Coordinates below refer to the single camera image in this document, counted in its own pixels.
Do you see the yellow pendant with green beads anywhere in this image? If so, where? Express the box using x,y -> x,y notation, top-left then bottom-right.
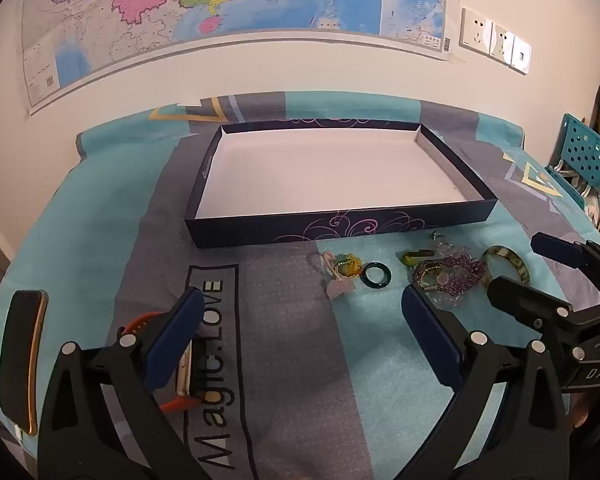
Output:
334,255 -> 365,281

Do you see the person's right hand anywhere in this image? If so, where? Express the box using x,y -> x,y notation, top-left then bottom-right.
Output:
570,390 -> 600,428

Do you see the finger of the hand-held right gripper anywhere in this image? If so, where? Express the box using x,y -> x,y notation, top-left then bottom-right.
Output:
530,232 -> 600,301
486,275 -> 576,343

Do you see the pink beaded bracelet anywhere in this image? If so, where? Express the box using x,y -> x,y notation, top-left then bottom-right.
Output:
310,251 -> 356,301

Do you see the purple beaded bracelet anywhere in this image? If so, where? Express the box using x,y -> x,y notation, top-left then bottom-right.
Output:
412,254 -> 488,297

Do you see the white wall socket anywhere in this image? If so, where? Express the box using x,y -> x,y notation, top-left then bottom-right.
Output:
490,20 -> 513,63
459,7 -> 493,53

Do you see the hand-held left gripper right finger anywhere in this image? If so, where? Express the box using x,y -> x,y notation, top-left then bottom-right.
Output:
401,285 -> 571,480

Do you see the black smartphone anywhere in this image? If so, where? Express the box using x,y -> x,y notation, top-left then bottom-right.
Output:
0,290 -> 48,437

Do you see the teal grey printed blanket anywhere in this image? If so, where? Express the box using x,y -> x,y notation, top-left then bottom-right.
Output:
0,91 -> 600,480

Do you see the dark blue box tray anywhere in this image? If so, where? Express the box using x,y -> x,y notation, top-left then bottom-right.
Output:
184,119 -> 498,251

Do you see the white wall switch panel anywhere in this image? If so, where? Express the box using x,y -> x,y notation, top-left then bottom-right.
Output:
510,32 -> 532,75

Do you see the orange smartwatch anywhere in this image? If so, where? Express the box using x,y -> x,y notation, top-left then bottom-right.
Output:
116,311 -> 205,415

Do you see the tortoiseshell bangle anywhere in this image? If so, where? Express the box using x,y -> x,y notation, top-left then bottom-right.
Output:
480,245 -> 531,288

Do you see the wall map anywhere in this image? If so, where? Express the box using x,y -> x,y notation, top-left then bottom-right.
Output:
17,0 -> 453,116

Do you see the clear crystal bracelet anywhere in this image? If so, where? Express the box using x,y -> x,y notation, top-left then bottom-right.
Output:
427,240 -> 481,311

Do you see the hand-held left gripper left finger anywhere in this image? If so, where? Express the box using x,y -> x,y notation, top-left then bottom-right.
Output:
37,287 -> 206,480

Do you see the green stone gold ring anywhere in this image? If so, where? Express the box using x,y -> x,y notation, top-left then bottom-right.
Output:
401,249 -> 433,268

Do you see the dark green ring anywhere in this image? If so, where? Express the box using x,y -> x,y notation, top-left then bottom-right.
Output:
362,261 -> 393,292

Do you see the teal perforated basket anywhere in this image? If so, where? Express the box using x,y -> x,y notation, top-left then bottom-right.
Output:
547,112 -> 600,196

